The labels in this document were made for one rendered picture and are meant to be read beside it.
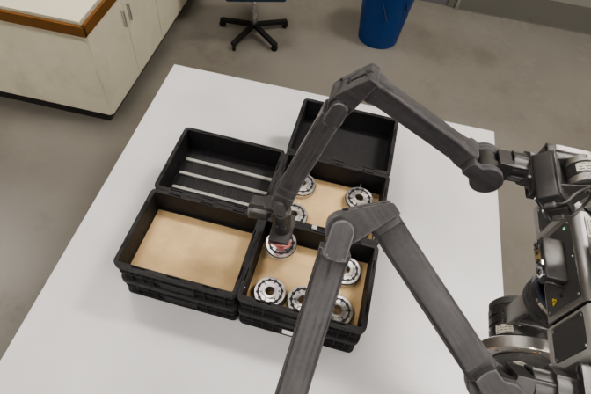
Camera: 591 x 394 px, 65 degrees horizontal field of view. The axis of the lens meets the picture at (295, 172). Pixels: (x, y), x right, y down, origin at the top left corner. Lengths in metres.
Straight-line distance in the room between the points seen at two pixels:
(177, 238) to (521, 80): 3.04
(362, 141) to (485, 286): 0.73
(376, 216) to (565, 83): 3.48
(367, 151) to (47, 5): 1.84
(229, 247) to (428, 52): 2.72
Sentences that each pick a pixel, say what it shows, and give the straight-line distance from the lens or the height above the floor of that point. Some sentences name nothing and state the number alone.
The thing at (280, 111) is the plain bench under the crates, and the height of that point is 0.70.
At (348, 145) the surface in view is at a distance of 1.93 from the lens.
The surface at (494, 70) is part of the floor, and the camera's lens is 3.99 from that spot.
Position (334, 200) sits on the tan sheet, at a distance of 1.76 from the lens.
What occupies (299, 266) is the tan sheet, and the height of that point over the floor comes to 0.83.
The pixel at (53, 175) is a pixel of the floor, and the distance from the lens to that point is 3.05.
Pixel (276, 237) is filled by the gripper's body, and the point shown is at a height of 1.02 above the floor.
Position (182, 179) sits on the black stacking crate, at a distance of 1.80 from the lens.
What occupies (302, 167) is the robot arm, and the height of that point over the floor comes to 1.32.
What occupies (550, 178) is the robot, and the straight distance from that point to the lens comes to 0.83.
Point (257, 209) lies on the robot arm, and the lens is 1.37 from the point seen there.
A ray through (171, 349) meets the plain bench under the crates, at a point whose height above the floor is 0.70.
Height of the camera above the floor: 2.28
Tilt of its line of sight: 53 degrees down
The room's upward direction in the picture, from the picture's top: 7 degrees clockwise
